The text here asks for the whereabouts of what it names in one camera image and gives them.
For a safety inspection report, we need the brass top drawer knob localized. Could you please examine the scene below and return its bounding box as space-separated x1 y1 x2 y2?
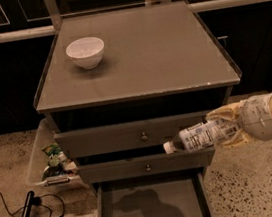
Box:
140 132 148 142

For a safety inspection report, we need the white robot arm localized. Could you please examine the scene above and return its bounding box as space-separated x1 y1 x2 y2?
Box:
206 92 272 148

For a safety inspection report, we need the middle grey drawer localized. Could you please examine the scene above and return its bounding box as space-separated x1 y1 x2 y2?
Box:
77 146 215 184

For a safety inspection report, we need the clear plastic storage bin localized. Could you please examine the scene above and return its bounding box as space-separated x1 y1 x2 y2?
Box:
27 118 86 193

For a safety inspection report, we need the white ceramic bowl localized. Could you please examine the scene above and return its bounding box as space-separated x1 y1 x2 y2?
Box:
65 37 105 70

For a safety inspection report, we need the top grey drawer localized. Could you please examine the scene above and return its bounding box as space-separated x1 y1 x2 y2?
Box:
54 111 207 159

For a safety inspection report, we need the brass middle drawer knob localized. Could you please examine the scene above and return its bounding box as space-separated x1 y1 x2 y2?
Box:
145 164 152 173

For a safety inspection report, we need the brass drawer knob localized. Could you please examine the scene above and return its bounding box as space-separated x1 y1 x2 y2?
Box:
140 132 148 142
145 164 152 173

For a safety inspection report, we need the green snack packet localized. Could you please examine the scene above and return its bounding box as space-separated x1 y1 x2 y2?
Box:
42 143 61 156

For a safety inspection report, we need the grey drawer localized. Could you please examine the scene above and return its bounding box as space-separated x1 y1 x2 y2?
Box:
97 169 215 217
54 111 207 159
77 146 215 184

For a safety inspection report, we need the clear plastic bottle blue label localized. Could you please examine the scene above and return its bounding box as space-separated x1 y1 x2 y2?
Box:
163 119 240 154

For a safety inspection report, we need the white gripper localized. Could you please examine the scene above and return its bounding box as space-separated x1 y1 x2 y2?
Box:
206 94 272 148

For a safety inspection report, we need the bottom grey drawer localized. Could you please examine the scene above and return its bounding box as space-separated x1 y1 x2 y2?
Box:
97 169 215 217

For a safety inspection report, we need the grey drawer cabinet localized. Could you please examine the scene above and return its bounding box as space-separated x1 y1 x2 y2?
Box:
21 0 256 202

